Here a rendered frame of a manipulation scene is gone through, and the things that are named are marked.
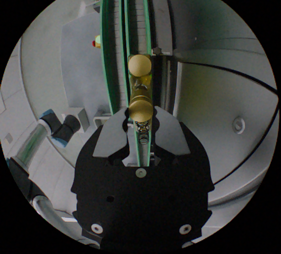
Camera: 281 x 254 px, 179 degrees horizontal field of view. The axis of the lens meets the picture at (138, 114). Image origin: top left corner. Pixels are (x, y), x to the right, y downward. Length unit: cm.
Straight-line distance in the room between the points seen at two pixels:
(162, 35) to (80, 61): 51
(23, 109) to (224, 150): 385
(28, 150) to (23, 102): 330
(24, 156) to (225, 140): 60
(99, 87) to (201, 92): 56
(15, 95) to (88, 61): 331
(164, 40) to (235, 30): 32
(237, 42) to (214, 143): 17
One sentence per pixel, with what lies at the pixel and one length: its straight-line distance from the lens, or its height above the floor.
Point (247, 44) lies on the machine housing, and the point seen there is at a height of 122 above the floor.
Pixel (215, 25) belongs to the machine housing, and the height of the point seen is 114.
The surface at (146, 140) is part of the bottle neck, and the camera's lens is 24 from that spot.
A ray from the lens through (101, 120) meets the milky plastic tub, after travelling 72.
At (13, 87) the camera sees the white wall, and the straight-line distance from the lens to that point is 374.
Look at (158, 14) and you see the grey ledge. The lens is 50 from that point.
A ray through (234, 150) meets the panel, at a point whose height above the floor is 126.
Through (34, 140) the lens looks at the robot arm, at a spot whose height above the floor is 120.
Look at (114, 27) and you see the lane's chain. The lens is 47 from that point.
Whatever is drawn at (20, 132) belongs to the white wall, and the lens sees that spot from 371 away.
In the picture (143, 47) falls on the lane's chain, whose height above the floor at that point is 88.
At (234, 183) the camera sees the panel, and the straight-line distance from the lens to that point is 16.
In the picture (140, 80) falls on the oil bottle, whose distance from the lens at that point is 21.
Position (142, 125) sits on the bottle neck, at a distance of 20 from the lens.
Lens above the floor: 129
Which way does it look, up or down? 58 degrees down
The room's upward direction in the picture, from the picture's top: 178 degrees counter-clockwise
